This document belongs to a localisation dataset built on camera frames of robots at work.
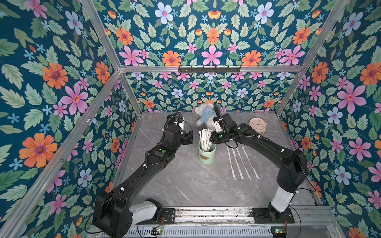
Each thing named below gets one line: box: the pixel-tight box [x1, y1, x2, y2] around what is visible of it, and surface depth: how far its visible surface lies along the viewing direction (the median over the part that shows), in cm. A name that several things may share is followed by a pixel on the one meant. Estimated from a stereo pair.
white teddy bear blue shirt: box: [194, 103, 217, 130], surface depth 112 cm
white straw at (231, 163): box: [226, 145, 237, 180], surface depth 92 cm
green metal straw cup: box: [198, 140, 217, 165], surface depth 88 cm
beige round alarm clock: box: [248, 117, 268, 134], surface depth 112 cm
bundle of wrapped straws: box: [198, 127, 214, 152], surface depth 87 cm
